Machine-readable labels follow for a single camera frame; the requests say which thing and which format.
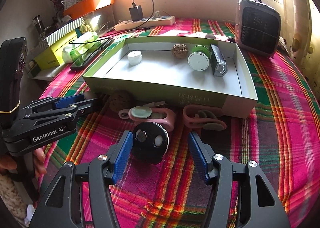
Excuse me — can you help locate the brown carved walnut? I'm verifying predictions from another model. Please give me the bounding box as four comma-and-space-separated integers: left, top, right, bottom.
171, 44, 188, 59

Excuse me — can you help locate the white power strip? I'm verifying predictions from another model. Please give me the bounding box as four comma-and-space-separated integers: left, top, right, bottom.
114, 16, 175, 31

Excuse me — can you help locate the black charging cable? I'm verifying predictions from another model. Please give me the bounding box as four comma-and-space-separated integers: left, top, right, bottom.
68, 0, 155, 45

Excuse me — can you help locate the green white cardboard tray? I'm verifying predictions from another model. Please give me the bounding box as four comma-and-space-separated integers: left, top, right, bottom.
83, 36, 258, 118

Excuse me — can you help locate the person's left hand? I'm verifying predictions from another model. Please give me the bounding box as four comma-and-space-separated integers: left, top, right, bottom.
1, 147, 47, 177

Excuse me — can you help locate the black round three-button device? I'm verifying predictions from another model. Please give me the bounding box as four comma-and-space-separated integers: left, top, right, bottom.
131, 122, 169, 165

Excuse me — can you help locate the small white jar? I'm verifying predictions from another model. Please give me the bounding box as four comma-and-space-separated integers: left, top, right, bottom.
127, 51, 143, 66

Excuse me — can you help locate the black smartphone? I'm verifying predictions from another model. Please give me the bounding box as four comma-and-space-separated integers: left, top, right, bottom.
70, 37, 114, 72

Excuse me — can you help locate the metal cup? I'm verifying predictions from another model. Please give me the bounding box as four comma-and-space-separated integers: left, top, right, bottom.
32, 15, 46, 40

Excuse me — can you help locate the black bike light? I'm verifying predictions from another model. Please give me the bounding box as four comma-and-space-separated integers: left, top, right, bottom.
210, 44, 228, 77

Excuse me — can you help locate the pink strap with pads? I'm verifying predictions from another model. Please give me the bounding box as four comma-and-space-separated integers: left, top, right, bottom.
182, 104, 227, 132

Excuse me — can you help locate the yellow green box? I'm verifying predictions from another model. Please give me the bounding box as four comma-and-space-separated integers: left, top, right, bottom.
33, 30, 76, 70

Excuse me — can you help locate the green tissue pack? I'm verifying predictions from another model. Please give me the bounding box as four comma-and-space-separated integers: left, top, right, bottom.
62, 32, 100, 64

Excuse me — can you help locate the green white spool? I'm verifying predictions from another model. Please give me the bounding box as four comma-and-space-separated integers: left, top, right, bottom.
188, 45, 211, 71

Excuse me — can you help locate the orange plastic bin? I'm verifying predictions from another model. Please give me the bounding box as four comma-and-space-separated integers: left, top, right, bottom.
63, 0, 114, 20

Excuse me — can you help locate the striped white box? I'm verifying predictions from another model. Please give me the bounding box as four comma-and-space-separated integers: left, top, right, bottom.
41, 17, 85, 46

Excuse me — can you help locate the heart pattern curtain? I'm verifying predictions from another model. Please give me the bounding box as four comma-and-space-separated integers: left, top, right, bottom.
283, 0, 319, 100

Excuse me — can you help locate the grey portable heater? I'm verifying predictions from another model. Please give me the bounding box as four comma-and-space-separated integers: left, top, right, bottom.
235, 0, 281, 58

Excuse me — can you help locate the black charger adapter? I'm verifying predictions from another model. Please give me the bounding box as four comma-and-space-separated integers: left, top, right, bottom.
129, 5, 144, 21

